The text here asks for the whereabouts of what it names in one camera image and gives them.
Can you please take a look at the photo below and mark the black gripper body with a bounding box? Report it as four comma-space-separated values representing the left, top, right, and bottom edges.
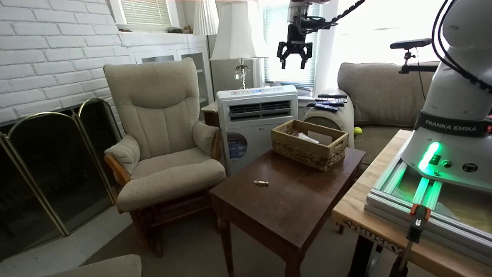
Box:
275, 22, 313, 59

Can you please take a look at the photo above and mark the woven wicker basket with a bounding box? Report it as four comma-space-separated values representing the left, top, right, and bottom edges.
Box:
269, 119, 350, 172

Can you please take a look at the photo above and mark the white shade table lamp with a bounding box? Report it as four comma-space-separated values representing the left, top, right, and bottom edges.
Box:
209, 0, 269, 89

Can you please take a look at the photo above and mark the white portable air conditioner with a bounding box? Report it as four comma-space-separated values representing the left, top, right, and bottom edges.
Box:
215, 83, 299, 177

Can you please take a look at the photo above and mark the clear plastic wrapper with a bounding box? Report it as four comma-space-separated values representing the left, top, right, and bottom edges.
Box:
296, 131, 321, 145

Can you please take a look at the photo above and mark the beige sofa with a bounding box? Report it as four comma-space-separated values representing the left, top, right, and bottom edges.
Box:
298, 60, 442, 171

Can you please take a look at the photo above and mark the small wooden lamp table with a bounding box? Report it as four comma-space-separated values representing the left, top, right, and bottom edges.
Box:
199, 100, 221, 128

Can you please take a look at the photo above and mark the beige glider armchair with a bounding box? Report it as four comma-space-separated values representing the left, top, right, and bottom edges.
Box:
101, 57, 227, 259

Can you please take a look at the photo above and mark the dark wooden side table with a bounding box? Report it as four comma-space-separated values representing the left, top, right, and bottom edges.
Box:
207, 145, 367, 277

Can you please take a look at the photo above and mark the white framed window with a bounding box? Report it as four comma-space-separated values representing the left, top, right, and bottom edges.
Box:
106, 0, 181, 34

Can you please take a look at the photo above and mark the light wooden robot table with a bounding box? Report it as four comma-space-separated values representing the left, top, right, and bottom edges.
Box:
330, 128, 492, 277

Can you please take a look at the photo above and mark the black orange table clamp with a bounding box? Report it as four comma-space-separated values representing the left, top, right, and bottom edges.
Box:
388, 203, 430, 277

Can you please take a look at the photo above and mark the brass framed fireplace screen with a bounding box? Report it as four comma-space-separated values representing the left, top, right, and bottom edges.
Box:
0, 97, 124, 263

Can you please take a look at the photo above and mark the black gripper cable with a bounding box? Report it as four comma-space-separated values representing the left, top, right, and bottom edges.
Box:
327, 0, 367, 28

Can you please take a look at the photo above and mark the black camera on tripod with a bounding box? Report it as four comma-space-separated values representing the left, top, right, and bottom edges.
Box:
388, 37, 439, 75

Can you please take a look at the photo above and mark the black cable at arm base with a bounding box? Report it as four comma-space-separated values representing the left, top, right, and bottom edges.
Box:
430, 0, 492, 97

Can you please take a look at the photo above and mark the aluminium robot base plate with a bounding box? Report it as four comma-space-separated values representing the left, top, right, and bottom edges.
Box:
364, 152, 492, 252

